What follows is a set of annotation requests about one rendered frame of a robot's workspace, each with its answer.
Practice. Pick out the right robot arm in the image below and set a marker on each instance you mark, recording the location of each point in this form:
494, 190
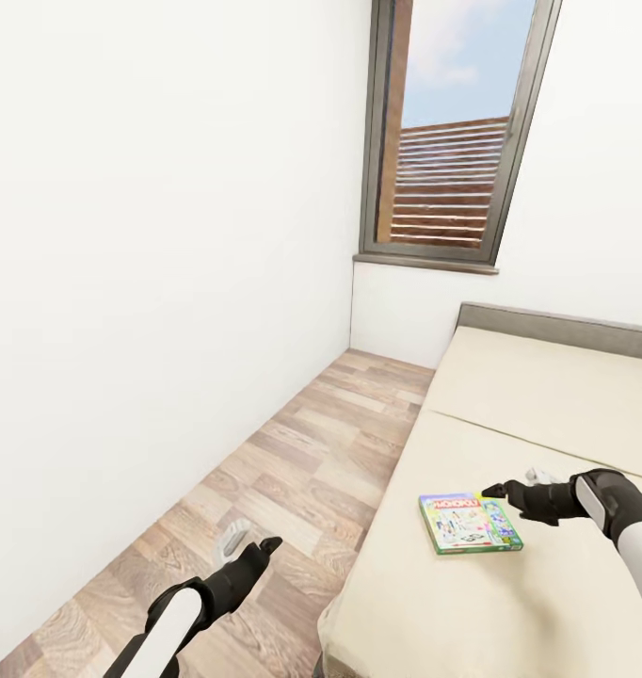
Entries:
612, 501

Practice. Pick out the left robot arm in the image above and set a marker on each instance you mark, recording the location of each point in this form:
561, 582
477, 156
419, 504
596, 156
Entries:
183, 610

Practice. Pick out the fixed window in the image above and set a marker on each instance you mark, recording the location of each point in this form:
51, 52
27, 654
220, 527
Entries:
452, 90

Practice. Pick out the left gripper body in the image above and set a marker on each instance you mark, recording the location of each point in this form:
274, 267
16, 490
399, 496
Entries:
243, 573

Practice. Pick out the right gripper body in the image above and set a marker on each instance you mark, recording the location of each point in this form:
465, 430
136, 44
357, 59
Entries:
534, 500

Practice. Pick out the bed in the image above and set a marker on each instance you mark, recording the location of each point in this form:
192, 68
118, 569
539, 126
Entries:
517, 388

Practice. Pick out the board game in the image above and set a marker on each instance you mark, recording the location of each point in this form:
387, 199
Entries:
465, 523

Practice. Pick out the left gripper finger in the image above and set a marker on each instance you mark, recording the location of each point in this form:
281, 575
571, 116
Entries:
269, 545

